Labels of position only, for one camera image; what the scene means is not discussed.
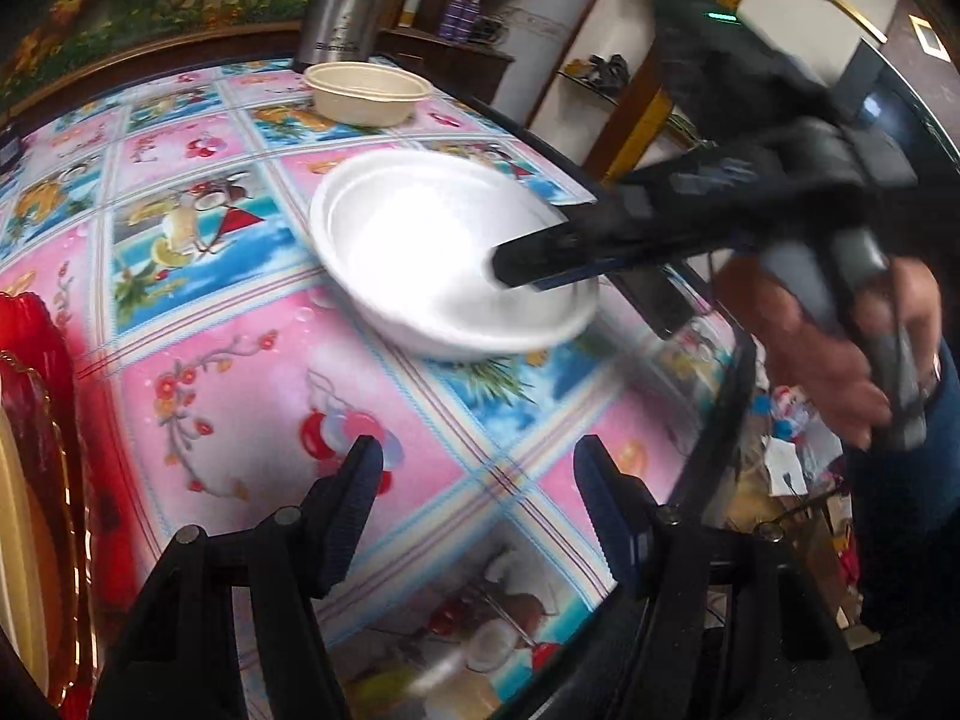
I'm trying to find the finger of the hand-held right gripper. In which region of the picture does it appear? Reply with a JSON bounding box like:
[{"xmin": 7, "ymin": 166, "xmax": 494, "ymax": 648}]
[{"xmin": 491, "ymin": 139, "xmax": 781, "ymax": 293}]

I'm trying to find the person's right hand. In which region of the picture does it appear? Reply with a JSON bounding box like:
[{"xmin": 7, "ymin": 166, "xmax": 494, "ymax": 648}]
[{"xmin": 716, "ymin": 253, "xmax": 942, "ymax": 451}]

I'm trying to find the person's right forearm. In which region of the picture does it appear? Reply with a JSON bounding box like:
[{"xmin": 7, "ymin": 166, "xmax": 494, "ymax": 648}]
[{"xmin": 847, "ymin": 330, "xmax": 960, "ymax": 638}]

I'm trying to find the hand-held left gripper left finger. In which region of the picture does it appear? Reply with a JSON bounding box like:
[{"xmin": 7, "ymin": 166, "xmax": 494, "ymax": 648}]
[{"xmin": 88, "ymin": 435, "xmax": 385, "ymax": 720}]

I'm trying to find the pile of household clutter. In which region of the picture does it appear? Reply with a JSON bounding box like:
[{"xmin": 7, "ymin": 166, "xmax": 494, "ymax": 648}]
[{"xmin": 739, "ymin": 382, "xmax": 863, "ymax": 616}]

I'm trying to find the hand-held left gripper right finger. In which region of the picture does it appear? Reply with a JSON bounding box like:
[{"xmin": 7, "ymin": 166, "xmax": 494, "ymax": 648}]
[{"xmin": 574, "ymin": 435, "xmax": 875, "ymax": 720}]

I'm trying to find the white bowl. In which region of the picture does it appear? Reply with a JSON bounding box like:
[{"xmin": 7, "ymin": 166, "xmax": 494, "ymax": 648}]
[{"xmin": 309, "ymin": 148, "xmax": 601, "ymax": 361}]

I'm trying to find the beige bowl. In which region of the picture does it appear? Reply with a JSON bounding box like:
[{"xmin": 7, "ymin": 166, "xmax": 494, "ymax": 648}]
[{"xmin": 303, "ymin": 62, "xmax": 432, "ymax": 127}]

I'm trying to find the pair of dark shoes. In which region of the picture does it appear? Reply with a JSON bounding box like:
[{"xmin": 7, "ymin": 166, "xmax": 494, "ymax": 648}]
[{"xmin": 566, "ymin": 54, "xmax": 631, "ymax": 95}]

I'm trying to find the stainless steel thermos jug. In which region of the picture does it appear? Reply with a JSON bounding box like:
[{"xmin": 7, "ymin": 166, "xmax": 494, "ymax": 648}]
[{"xmin": 292, "ymin": 0, "xmax": 410, "ymax": 72}]

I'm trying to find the red translucent plate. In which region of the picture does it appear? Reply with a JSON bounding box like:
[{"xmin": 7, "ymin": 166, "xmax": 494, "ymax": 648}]
[{"xmin": 0, "ymin": 292, "xmax": 140, "ymax": 698}]

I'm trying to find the black flat device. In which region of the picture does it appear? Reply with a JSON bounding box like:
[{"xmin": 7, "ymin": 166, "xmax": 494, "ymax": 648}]
[{"xmin": 615, "ymin": 270, "xmax": 692, "ymax": 340}]

